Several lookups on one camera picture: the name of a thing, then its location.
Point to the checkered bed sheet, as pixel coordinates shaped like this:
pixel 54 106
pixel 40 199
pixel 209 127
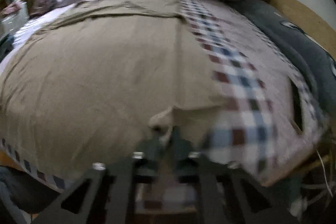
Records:
pixel 254 127

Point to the white striped storage box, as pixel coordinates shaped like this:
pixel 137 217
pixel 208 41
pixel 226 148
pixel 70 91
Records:
pixel 12 23

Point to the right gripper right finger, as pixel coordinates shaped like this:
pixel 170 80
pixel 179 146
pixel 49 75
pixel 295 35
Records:
pixel 225 193

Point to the pink cloth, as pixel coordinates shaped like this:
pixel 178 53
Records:
pixel 14 7

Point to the black smartphone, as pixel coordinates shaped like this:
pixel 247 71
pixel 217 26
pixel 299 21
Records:
pixel 297 121

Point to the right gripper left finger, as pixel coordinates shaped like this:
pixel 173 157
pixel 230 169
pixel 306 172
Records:
pixel 106 193

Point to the beige long-sleeve garment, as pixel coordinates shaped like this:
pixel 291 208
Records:
pixel 92 84

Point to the blue-grey cartoon pillow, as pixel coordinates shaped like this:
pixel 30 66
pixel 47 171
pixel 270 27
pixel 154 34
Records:
pixel 313 61

